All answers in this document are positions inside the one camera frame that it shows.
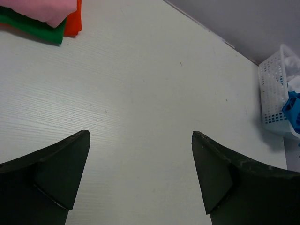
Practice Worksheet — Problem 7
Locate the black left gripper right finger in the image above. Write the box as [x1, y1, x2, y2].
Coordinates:
[192, 131, 300, 225]

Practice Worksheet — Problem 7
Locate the green folded t-shirt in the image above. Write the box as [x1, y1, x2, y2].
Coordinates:
[0, 6, 67, 45]

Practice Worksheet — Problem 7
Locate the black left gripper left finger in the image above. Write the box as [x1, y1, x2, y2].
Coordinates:
[0, 130, 90, 225]

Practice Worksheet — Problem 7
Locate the orange folded t-shirt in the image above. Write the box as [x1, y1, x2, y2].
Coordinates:
[64, 0, 82, 37]

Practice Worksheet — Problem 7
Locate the white plastic laundry basket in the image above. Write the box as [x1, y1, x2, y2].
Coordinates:
[258, 44, 300, 139]

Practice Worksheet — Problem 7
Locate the pink folded t-shirt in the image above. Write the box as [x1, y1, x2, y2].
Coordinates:
[0, 0, 78, 28]

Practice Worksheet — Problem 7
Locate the blue t-shirt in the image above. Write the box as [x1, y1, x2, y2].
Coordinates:
[282, 91, 300, 134]

